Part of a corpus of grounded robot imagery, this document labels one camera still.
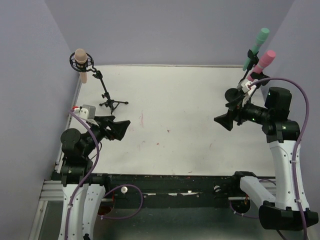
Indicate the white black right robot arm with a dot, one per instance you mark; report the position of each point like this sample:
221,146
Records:
288,209

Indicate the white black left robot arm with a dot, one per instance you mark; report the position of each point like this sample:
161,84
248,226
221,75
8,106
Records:
82,190

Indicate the beige toy microphone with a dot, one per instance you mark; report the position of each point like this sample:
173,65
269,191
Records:
81,59

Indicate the black round-base clip mic stand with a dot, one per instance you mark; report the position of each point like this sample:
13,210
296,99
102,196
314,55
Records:
247,67

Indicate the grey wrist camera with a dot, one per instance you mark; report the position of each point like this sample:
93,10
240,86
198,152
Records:
245,87
86,112

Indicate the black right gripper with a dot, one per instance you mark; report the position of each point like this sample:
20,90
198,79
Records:
236,115

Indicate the black tripod shock-mount stand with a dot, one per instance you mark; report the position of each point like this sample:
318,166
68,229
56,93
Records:
90,67

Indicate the mint green toy microphone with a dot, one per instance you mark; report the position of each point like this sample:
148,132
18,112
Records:
260,39

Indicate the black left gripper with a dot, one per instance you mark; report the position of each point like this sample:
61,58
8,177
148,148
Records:
107,128

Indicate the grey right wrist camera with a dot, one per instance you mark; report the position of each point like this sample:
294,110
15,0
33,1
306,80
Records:
245,87

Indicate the black robot base mounting bar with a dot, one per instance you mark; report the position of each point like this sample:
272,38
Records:
169,191

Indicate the pink toy microphone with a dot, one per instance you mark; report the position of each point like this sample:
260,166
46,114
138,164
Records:
265,60

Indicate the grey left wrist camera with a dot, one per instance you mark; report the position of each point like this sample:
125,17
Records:
86,112

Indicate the black round-base clamp stand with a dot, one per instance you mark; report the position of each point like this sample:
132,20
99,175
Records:
258,77

